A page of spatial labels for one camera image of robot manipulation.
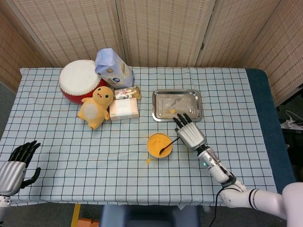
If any orange box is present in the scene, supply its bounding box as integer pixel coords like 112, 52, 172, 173
77, 218, 100, 227

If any pink tissue pack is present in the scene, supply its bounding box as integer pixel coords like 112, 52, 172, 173
108, 98, 140, 122

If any small dark metal spoon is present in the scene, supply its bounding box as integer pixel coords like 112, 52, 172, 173
159, 138, 180, 156

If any bowl of orange-yellow powder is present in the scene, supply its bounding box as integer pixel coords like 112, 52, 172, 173
148, 134, 172, 157

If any orange powder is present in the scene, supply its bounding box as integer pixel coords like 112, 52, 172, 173
142, 152, 157, 165

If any floral wrapped snack pack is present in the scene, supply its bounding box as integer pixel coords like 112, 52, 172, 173
113, 86, 142, 100

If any red drum with white skin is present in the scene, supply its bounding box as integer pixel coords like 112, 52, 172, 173
58, 60, 109, 104

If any woven bamboo folding screen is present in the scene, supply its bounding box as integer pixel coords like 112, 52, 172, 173
0, 0, 303, 106

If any yellow plush toy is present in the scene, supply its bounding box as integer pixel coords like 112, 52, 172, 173
77, 86, 114, 130

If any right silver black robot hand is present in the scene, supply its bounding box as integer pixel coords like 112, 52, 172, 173
173, 113, 206, 151

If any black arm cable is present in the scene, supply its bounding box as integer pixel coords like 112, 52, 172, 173
212, 188, 225, 227

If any white cable clutter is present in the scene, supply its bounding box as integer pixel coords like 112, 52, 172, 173
280, 110, 303, 130

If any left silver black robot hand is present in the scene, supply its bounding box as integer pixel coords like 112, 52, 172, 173
0, 140, 41, 196

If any metal tray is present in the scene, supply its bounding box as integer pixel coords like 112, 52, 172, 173
152, 89, 204, 122

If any blue checked tablecloth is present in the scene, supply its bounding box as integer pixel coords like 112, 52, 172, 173
0, 67, 277, 206

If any beige round bowl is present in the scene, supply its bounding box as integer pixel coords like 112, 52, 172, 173
146, 133, 173, 159

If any blue white rice bag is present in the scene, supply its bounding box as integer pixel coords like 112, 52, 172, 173
94, 48, 134, 89

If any black cabinet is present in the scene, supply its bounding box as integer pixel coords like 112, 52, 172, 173
276, 106, 303, 177

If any blue padded stool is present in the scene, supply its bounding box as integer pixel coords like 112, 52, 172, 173
99, 204, 200, 227

